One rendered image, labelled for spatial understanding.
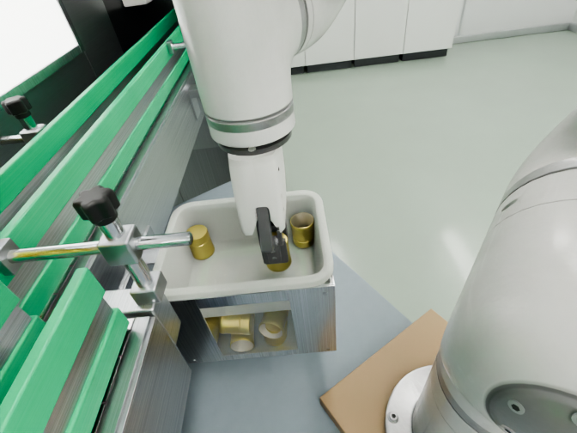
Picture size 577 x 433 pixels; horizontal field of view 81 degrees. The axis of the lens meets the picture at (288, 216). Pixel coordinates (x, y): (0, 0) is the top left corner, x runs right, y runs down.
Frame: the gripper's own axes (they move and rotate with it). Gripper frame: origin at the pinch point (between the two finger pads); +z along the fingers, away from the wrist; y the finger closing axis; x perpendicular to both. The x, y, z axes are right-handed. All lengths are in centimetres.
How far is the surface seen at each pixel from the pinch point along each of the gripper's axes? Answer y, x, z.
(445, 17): -353, 158, 62
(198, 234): -4.8, -11.7, 2.5
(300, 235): -4.4, 3.3, 4.1
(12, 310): 15.1, -20.0, -9.6
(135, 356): 16.8, -11.4, -4.0
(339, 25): -350, 52, 56
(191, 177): -73, -37, 37
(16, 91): -22.5, -39.2, -15.1
